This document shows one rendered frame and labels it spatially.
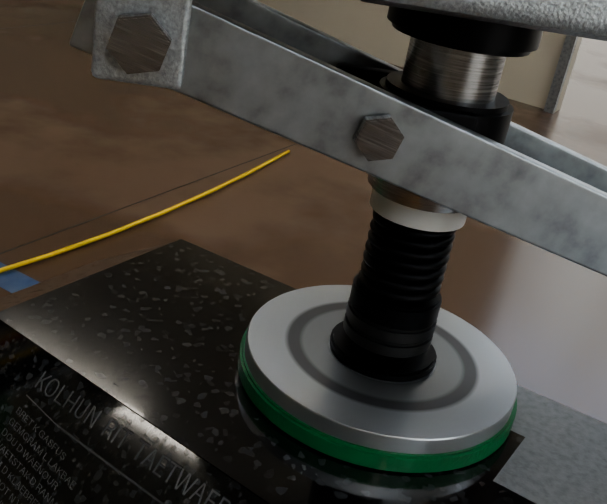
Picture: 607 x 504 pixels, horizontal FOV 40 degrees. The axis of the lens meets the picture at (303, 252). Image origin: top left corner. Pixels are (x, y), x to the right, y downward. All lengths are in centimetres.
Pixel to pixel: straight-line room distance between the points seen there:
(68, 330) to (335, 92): 30
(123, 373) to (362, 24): 532
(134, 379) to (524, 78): 498
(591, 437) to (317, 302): 24
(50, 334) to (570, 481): 40
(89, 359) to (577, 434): 38
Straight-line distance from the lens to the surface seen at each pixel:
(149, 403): 61
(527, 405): 71
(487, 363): 69
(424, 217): 57
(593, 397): 244
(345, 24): 593
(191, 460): 57
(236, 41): 49
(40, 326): 69
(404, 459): 58
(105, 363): 65
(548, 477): 64
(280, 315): 68
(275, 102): 50
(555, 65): 544
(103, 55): 47
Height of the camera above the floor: 119
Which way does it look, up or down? 25 degrees down
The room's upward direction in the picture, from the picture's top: 11 degrees clockwise
